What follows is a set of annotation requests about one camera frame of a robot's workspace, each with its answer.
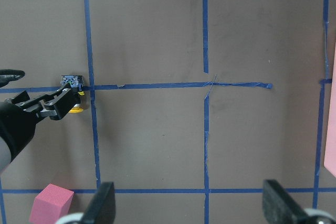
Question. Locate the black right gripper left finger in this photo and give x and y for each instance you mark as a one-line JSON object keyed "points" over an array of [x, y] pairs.
{"points": [[101, 208]]}

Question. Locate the pink plastic tray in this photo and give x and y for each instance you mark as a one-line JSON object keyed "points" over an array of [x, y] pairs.
{"points": [[330, 150]]}

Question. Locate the pink foam cube centre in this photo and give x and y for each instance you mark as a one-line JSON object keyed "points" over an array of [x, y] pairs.
{"points": [[52, 203]]}

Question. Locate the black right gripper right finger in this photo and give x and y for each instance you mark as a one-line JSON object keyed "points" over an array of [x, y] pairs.
{"points": [[278, 206]]}

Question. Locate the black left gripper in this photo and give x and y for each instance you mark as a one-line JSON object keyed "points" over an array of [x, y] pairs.
{"points": [[21, 114]]}

